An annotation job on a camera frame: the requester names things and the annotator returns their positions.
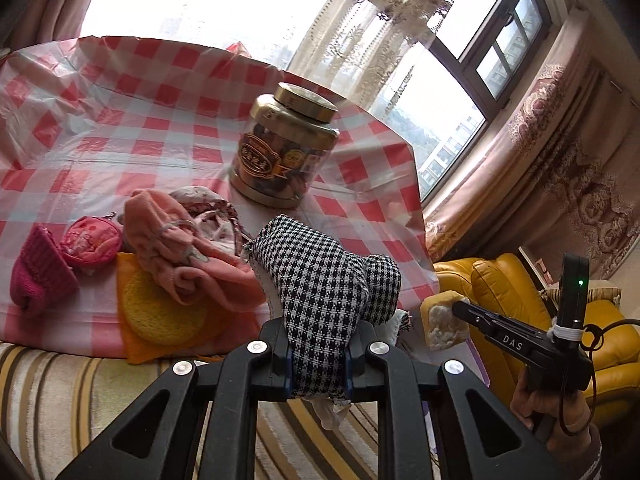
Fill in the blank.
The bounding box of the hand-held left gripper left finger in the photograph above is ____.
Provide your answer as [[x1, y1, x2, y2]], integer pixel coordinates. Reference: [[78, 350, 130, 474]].
[[55, 317, 296, 480]]

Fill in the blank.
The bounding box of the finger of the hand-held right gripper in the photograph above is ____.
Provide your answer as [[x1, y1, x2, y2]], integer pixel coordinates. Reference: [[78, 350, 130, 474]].
[[452, 297, 506, 344]]

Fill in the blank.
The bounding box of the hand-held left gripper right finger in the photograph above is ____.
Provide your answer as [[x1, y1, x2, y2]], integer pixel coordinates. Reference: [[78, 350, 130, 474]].
[[345, 322, 571, 480]]

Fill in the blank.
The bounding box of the cream cake cube toy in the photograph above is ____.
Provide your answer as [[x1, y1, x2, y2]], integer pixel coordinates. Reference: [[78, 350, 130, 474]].
[[420, 290, 471, 352]]

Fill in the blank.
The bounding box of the black white houndstooth pouch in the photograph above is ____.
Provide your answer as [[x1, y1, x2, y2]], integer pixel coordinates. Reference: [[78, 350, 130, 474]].
[[242, 214, 413, 431]]

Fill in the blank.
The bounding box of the yellow round sponge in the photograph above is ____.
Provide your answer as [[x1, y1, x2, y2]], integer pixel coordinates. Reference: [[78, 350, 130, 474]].
[[122, 270, 208, 346]]

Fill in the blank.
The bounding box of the orange mesh bag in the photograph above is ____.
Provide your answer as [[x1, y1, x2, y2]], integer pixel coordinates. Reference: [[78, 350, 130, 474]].
[[116, 251, 251, 365]]

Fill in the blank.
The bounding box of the white pink floral pouch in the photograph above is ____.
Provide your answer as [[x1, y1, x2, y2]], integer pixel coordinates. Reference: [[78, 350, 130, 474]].
[[167, 186, 256, 261]]

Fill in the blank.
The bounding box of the pink fleece drawstring bag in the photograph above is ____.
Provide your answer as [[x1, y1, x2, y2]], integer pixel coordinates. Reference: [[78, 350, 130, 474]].
[[122, 189, 268, 318]]

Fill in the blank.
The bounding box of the magenta knitted sock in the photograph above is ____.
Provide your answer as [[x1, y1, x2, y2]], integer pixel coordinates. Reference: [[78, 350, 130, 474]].
[[10, 225, 80, 311]]

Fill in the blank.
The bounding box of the person's right forearm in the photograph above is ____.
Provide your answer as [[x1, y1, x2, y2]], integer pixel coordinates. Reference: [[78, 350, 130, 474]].
[[547, 425, 606, 480]]

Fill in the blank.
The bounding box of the person's right hand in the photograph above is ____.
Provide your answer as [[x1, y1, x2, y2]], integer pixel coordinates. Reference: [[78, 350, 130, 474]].
[[510, 374, 594, 454]]

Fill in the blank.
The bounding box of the yellow leather armchair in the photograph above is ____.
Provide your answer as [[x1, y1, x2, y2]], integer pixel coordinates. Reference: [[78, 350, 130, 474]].
[[432, 252, 640, 416]]

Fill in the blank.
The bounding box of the beige patterned pillow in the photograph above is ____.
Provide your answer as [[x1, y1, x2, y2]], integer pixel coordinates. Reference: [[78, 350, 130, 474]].
[[545, 284, 622, 307]]

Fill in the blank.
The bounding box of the pink patterned curtain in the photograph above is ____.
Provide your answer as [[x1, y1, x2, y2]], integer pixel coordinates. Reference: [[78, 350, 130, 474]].
[[422, 10, 640, 291]]

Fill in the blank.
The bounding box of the striped beige cushion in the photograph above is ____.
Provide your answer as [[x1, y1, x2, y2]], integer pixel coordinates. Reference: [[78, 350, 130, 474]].
[[0, 340, 481, 480]]

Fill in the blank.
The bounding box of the clear jar gold lid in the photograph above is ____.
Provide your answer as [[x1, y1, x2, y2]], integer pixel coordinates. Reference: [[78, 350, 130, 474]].
[[228, 82, 341, 209]]

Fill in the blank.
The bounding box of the pink round coin purse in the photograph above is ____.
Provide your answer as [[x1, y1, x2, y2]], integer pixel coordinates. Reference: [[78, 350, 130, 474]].
[[60, 215, 123, 273]]

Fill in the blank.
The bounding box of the red white checkered tablecloth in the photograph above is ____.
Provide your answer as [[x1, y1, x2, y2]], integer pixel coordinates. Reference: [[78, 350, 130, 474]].
[[0, 35, 436, 361]]

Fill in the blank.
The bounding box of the sheer lace curtain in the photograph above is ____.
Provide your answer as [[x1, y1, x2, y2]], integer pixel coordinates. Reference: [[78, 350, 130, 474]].
[[255, 0, 461, 111]]

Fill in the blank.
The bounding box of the plain pink curtain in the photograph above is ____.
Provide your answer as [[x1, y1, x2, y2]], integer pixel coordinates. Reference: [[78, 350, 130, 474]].
[[0, 0, 116, 61]]

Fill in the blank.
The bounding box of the black cable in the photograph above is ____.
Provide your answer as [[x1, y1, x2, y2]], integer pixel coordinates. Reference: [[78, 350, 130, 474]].
[[582, 317, 628, 363]]

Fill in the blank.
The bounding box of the dark window frame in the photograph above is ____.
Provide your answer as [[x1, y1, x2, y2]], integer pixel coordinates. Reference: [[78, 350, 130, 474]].
[[430, 0, 573, 116]]

